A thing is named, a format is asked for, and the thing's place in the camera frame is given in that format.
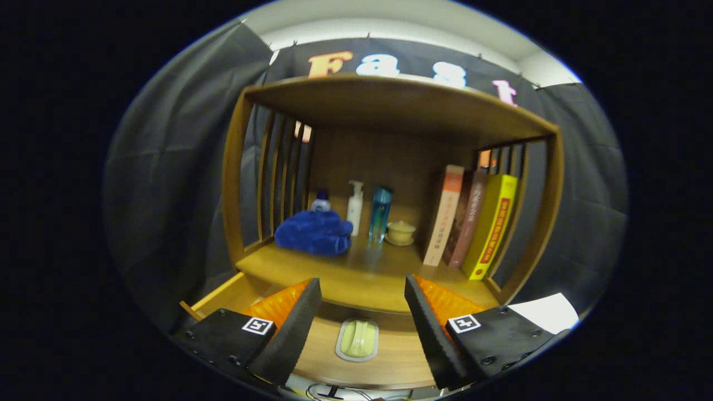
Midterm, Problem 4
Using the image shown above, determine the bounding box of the wooden countertop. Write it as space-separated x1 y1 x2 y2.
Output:
237 234 502 316

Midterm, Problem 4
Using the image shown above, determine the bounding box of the brown book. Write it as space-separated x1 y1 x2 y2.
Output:
443 170 490 269

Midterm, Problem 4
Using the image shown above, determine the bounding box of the black backdrop cloth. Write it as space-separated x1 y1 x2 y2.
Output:
102 22 629 335

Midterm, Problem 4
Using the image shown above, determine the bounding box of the white table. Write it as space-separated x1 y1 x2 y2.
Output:
508 292 580 335

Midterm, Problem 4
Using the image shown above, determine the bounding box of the tall blue bottle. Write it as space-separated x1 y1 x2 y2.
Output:
368 185 394 243

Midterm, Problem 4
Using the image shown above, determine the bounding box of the blue folded towel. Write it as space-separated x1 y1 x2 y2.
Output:
274 210 354 257

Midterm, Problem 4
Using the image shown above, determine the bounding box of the white pump bottle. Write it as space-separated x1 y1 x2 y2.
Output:
346 180 365 237

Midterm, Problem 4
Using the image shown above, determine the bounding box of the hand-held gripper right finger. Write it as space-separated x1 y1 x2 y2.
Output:
404 274 572 390

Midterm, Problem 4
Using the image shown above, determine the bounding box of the beige lidded cup with saucer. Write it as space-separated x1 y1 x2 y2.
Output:
385 220 417 247

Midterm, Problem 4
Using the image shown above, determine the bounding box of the wooden cabinet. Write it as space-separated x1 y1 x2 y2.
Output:
179 74 564 390

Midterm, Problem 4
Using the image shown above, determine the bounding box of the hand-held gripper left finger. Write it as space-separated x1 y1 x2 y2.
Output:
170 277 323 387

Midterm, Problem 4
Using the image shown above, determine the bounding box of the orange and white book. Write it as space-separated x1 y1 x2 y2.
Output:
423 164 465 267

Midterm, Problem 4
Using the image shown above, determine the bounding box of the yellow book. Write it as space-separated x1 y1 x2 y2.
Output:
461 174 519 281

